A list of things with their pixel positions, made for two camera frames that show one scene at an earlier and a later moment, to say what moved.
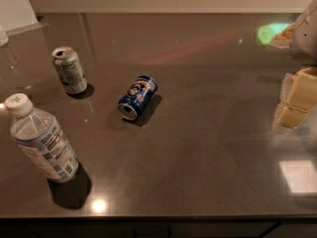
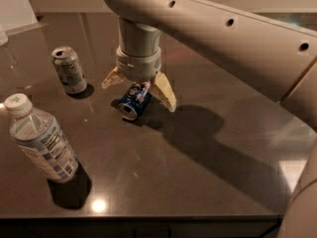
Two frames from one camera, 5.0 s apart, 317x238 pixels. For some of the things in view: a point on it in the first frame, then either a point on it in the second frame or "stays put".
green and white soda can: [68, 67] stays put
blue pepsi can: [136, 97] stays put
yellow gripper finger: [298, 98] → [163, 91]
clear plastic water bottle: [43, 139] stays put
